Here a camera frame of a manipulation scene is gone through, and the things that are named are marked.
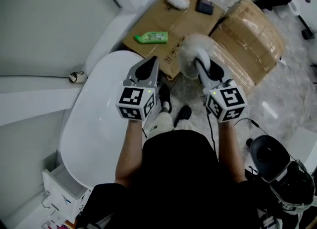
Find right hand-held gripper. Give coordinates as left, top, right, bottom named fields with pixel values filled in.
left=195, top=59, right=248, bottom=123

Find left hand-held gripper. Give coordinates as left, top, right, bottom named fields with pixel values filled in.
left=115, top=56, right=159, bottom=122

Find white fluffy sponge ball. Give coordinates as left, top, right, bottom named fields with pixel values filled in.
left=178, top=34, right=215, bottom=79

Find white oval bathtub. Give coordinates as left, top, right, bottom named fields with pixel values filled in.
left=57, top=51, right=161, bottom=189

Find person's left forearm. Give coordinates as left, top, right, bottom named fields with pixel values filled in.
left=115, top=120, right=145, bottom=188

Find person's right forearm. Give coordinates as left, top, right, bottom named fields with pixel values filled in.
left=217, top=121, right=247, bottom=183

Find person's left black shoe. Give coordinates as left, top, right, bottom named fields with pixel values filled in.
left=158, top=83, right=172, bottom=114

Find person's black shoe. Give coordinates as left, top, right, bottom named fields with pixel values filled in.
left=174, top=105, right=193, bottom=127
left=158, top=83, right=172, bottom=114

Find green detergent bottle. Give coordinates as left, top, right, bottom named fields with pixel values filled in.
left=134, top=31, right=168, bottom=45

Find person's right black shoe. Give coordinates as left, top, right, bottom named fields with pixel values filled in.
left=174, top=105, right=193, bottom=127

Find person's beige trousers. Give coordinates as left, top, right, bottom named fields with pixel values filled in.
left=143, top=111, right=198, bottom=141

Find tape-wrapped brown cardboard box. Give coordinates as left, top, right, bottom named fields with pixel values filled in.
left=178, top=0, right=285, bottom=97

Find plain brown cardboard box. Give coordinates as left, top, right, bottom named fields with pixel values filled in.
left=121, top=0, right=225, bottom=81

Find paper roll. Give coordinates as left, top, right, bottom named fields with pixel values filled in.
left=68, top=71, right=88, bottom=84

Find dark square pouch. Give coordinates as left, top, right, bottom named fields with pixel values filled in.
left=196, top=0, right=214, bottom=15

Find black round chair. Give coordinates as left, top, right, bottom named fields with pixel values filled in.
left=249, top=135, right=291, bottom=183

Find person's black shirt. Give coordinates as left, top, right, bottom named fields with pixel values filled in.
left=76, top=129, right=273, bottom=229

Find black stand base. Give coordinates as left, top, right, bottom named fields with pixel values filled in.
left=301, top=28, right=315, bottom=40

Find white drawer unit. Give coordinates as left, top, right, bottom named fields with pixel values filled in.
left=42, top=166, right=92, bottom=224

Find grey and black backpack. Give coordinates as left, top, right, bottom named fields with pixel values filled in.
left=268, top=160, right=316, bottom=216

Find black cable with inline plug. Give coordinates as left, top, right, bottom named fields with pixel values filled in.
left=234, top=117, right=267, bottom=135

